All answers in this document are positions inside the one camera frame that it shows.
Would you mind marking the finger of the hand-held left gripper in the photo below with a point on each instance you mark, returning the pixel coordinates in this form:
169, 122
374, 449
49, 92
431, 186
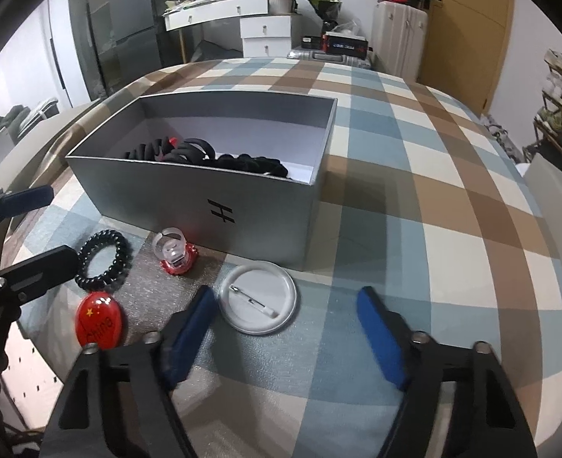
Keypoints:
47, 265
30, 199

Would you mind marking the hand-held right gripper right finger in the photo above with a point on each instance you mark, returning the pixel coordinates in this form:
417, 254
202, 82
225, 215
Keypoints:
381, 334

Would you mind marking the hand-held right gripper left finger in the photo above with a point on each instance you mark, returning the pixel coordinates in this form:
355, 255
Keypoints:
190, 329

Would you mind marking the white round pin badge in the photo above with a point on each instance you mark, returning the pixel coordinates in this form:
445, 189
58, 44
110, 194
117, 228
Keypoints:
257, 312

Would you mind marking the grey cardboard box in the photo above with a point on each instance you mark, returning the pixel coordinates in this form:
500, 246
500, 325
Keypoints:
190, 210

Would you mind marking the black claw hair clip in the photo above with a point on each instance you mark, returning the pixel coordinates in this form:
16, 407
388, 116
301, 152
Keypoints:
180, 155

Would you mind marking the white air purifier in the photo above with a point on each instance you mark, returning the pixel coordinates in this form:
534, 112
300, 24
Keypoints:
2, 145

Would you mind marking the grey table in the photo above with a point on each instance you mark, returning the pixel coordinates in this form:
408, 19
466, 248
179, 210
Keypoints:
52, 133

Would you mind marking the red oval badge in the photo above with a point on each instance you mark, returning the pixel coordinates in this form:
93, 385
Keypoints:
99, 319

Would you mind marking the white perforated board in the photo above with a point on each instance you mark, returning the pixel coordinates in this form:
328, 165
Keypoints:
33, 381

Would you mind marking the pile of dark clothes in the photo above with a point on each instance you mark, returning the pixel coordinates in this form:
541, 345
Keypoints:
4, 121

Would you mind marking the checked blanket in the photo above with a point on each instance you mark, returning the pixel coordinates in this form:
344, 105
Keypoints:
428, 224

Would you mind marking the white wardrobe panel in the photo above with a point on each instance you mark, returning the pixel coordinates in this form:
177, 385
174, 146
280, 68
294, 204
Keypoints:
64, 47

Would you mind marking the dark glass wardrobe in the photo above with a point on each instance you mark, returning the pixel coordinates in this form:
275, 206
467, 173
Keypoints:
87, 33

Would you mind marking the dark grey refrigerator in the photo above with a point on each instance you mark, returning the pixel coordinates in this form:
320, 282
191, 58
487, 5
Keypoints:
133, 9

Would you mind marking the white desk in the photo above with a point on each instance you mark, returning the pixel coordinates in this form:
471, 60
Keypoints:
214, 12

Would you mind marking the silver suitcase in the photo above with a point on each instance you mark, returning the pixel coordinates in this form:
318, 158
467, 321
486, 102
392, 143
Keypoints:
328, 57

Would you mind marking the shoe rack with shoes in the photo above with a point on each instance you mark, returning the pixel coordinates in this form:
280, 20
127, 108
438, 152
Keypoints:
552, 105

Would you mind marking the white suitcase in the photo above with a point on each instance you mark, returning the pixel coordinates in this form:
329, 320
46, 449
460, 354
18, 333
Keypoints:
400, 43

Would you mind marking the white drawer unit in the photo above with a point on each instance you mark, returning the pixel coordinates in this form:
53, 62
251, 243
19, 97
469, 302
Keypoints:
271, 33

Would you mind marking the small black box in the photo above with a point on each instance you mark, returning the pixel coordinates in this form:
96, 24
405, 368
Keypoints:
312, 41

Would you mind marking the wooden door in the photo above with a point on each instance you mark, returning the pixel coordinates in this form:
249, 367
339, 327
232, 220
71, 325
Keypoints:
467, 33

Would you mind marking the white cylindrical container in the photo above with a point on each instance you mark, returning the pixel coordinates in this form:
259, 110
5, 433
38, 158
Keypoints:
281, 4

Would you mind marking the dark wrapped bouquet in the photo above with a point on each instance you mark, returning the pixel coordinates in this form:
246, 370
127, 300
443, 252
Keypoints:
323, 7

